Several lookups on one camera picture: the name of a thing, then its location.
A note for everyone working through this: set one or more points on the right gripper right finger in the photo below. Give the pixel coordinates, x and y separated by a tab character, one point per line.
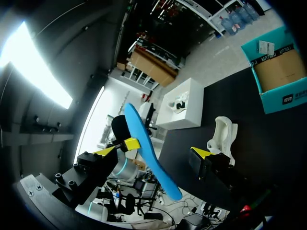
216	167

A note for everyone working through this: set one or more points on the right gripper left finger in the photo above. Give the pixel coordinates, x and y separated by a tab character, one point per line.
84	177

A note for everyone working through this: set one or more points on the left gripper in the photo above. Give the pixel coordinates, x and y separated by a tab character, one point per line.
120	128

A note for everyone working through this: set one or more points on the blue and black insole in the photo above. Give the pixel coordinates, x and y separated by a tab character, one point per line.
153	163

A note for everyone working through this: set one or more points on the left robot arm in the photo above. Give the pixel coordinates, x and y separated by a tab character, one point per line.
127	171

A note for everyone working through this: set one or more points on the white shoe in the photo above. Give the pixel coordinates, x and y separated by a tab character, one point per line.
180	105
224	134

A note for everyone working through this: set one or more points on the white shoebox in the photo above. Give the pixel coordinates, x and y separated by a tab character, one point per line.
184	119

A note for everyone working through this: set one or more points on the teal box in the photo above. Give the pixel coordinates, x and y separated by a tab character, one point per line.
278	72

